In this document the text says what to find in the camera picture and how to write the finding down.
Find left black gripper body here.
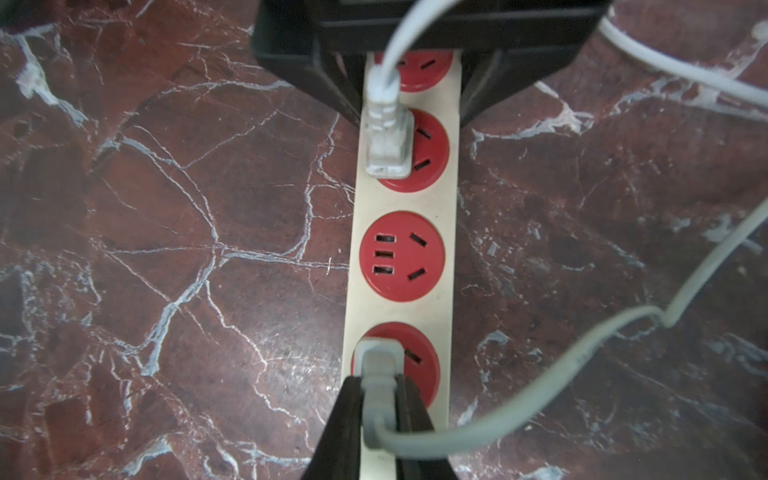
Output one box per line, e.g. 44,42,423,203
252,1,610,48

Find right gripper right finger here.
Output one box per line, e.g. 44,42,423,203
394,374,460,480

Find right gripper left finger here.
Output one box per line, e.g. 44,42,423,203
301,376,363,480

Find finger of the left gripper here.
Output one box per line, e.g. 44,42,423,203
459,43,584,127
253,44,366,126

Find white fan power cable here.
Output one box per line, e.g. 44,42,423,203
353,197,768,461

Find beige power strip red sockets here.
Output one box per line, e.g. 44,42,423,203
338,49,463,480

